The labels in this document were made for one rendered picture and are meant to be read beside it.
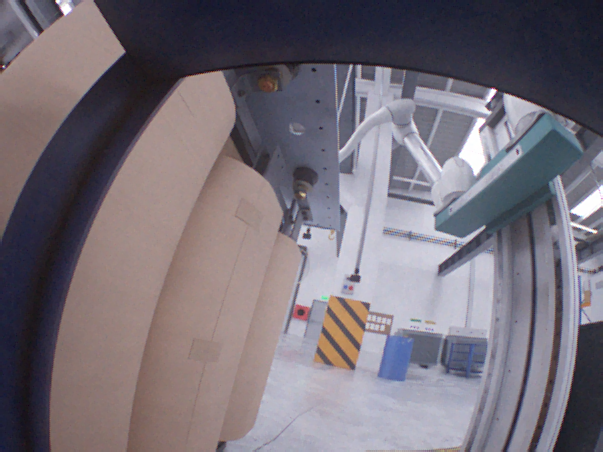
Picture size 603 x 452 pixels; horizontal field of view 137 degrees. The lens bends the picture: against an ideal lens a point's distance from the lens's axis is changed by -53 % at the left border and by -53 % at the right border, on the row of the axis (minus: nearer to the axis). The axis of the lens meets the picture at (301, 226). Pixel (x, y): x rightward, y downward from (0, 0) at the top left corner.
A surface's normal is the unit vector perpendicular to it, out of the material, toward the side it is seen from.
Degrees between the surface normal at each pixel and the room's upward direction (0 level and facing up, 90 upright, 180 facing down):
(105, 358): 90
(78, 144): 90
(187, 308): 90
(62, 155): 90
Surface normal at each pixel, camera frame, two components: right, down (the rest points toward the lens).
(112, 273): 0.96, 0.18
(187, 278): 0.46, -0.22
